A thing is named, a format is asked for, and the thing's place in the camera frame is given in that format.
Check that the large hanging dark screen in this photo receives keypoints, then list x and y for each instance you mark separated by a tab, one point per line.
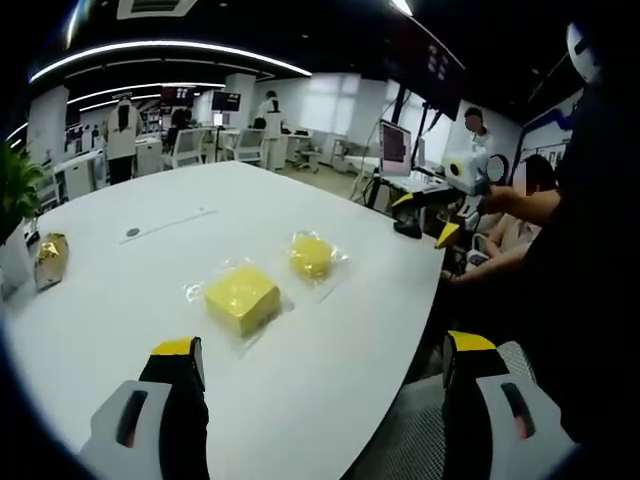
435	65

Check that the small black object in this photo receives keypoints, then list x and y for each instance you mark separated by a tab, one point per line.
407	229

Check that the gold foil packet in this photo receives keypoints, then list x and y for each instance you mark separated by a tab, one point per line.
50	260

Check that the white office chair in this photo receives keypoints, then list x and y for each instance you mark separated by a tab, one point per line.
250	146
187	147

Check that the green potted plant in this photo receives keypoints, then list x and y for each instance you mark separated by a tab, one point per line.
17	185

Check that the round yellow silicone block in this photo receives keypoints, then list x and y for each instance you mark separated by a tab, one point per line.
311	256

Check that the person's dark clothing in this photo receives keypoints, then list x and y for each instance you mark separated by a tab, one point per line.
590	250

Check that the wall display screen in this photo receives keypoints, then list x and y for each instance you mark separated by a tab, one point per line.
226	101

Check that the grey mesh office chair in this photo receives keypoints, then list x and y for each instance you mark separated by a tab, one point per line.
415	430

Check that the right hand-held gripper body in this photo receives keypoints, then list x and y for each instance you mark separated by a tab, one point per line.
467	170

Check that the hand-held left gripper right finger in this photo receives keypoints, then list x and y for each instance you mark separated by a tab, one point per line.
480	415

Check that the white worn device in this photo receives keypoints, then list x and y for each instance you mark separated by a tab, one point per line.
584	50

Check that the white plant pot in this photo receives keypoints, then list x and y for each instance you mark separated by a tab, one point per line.
12	265

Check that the person's right hand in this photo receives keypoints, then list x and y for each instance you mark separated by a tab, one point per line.
489	200

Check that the round dark table grommet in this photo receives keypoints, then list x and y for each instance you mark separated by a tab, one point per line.
133	232

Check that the computer monitor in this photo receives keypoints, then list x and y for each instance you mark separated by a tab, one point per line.
395	147

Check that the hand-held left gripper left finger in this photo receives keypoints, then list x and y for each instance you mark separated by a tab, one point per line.
150	425

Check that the square yellow silicone block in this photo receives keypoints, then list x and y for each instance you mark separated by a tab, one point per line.
242	300

